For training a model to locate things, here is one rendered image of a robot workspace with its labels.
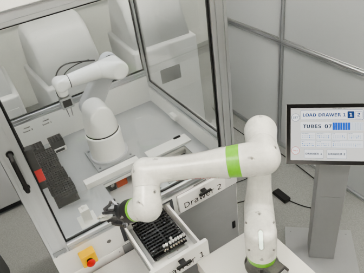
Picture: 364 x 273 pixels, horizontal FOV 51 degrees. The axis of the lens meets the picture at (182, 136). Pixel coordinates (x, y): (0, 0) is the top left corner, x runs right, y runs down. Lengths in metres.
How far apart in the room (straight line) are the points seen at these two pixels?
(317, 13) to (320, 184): 1.20
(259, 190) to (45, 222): 0.89
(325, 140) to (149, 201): 1.05
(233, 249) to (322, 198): 0.76
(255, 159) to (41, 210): 0.88
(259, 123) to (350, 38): 1.44
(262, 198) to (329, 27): 1.53
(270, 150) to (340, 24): 1.60
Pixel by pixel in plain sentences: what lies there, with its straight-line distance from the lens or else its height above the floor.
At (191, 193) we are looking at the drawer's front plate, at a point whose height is 0.91.
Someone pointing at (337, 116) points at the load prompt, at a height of 1.15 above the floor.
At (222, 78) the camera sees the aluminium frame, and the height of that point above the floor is 1.47.
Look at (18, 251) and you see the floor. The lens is 3.35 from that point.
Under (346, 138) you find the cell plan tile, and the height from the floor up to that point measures 1.06.
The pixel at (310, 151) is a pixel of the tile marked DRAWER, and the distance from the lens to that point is 2.05.
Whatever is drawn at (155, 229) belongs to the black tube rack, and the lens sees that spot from 1.88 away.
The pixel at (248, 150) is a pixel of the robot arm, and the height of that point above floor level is 1.48.
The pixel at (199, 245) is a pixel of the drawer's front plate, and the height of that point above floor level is 0.92.
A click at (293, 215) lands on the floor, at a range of 3.09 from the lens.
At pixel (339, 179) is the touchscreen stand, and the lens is 2.29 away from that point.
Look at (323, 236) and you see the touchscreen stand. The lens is 2.65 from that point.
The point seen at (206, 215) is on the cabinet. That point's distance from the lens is 2.18.
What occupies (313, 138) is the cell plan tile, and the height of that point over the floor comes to 1.06.
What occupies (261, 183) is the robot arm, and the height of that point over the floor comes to 1.20.
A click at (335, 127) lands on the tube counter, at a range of 2.08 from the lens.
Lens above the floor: 2.31
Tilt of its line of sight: 36 degrees down
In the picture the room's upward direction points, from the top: 9 degrees counter-clockwise
